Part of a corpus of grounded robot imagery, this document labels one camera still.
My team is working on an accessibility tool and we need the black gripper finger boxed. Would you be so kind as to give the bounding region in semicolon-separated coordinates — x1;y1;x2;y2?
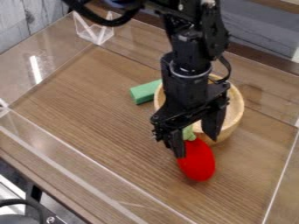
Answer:
201;108;226;142
168;129;185;158

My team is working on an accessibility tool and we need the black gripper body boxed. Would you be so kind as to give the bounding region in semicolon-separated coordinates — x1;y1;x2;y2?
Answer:
150;52;229;144

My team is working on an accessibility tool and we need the red plush strawberry toy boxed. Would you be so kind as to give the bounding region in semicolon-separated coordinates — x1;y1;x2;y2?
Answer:
176;126;216;182

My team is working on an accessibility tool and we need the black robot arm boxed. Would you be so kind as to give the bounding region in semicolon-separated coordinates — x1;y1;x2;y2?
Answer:
62;0;230;158

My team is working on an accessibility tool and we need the wooden bowl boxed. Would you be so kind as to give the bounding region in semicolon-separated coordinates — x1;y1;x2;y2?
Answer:
153;82;245;146

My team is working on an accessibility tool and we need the green foam block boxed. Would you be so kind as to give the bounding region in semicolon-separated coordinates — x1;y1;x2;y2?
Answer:
129;80;161;105

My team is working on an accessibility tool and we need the clear acrylic corner bracket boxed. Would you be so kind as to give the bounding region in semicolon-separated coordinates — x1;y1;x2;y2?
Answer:
71;12;114;46

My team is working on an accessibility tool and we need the black metal table bracket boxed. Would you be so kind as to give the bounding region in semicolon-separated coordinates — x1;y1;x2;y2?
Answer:
23;183;66;224

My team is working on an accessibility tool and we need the black cable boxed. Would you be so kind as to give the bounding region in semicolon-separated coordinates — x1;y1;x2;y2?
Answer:
0;199;43;224

